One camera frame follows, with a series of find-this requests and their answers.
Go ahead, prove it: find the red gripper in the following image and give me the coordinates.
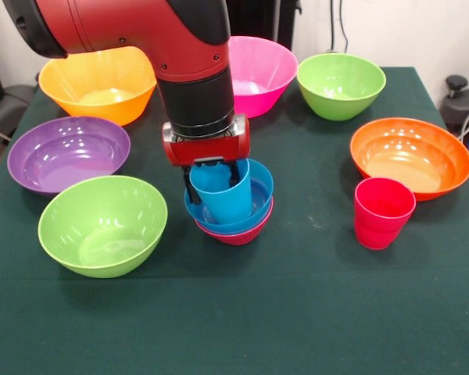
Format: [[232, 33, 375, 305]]
[[162, 113, 252, 205]]

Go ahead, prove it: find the blue plastic cup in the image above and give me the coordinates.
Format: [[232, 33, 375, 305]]
[[188, 159, 255, 226]]

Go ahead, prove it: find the small blue plastic bowl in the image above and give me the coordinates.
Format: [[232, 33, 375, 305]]
[[184, 158, 275, 235]]

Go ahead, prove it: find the light green plastic bowl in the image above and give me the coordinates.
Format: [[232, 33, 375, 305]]
[[37, 174, 169, 280], [295, 52, 387, 122]]

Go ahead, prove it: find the small red plastic bowl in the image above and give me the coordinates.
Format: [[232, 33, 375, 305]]
[[194, 197, 275, 247]]

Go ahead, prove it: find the large pink plastic bowl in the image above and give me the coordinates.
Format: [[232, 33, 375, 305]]
[[227, 35, 299, 119]]

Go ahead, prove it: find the dark green table cloth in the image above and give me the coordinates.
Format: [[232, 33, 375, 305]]
[[0, 65, 469, 375]]

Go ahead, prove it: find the large yellow-orange plastic bowl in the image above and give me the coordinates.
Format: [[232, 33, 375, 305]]
[[38, 45, 159, 127]]

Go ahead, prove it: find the shallow purple plastic bowl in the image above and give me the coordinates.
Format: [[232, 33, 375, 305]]
[[7, 116, 131, 195]]

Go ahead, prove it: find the red plastic cup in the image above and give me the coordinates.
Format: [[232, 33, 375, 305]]
[[353, 176, 417, 251]]

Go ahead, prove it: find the shallow orange plastic bowl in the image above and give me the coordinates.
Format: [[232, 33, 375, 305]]
[[349, 117, 469, 202]]

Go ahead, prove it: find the black floor stand base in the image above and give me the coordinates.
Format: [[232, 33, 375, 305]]
[[440, 75, 469, 136]]

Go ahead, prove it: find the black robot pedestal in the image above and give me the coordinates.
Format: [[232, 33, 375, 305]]
[[226, 0, 298, 50]]

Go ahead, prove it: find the black wall cable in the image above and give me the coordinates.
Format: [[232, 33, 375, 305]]
[[338, 0, 349, 54], [329, 0, 336, 52]]

